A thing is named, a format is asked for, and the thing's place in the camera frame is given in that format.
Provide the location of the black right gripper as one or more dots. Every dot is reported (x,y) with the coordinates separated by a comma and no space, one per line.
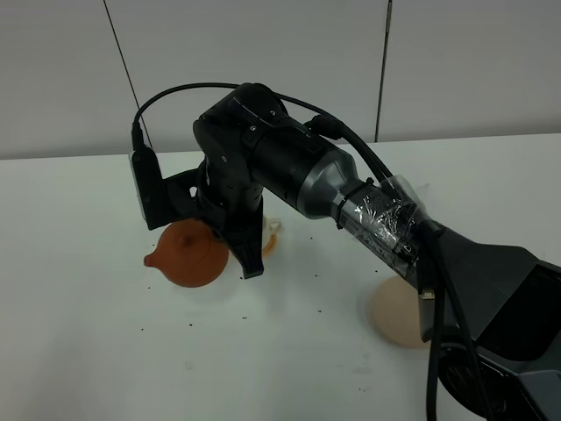
(232,209)

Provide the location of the brown clay teapot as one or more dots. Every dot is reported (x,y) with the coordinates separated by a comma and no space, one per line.
(188,254)

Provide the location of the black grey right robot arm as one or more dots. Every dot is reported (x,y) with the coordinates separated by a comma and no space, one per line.
(490,313)

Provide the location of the beige round teapot coaster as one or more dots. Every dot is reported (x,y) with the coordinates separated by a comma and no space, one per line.
(393,310)

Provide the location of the right orange cup coaster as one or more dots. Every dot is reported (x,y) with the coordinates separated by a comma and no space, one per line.
(269,248)

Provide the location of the right white teacup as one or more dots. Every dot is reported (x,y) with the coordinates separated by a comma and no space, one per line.
(270,226)

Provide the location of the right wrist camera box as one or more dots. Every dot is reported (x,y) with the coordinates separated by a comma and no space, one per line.
(149,185)

